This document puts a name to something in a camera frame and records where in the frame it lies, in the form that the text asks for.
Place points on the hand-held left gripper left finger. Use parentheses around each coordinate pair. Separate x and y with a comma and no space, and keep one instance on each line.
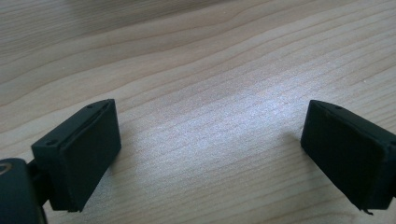
(81,152)

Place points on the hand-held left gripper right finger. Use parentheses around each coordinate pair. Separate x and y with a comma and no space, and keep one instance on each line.
(348,146)

